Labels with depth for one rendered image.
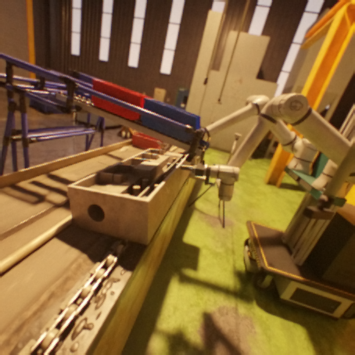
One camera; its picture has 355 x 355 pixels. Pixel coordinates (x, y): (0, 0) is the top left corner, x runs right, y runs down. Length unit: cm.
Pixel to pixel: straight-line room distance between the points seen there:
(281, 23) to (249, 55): 324
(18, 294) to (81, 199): 34
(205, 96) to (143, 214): 662
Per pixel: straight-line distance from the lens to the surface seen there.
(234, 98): 711
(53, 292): 76
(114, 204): 76
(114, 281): 73
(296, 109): 111
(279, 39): 1131
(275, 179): 517
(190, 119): 92
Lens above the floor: 136
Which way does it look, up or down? 21 degrees down
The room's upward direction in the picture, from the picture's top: 14 degrees clockwise
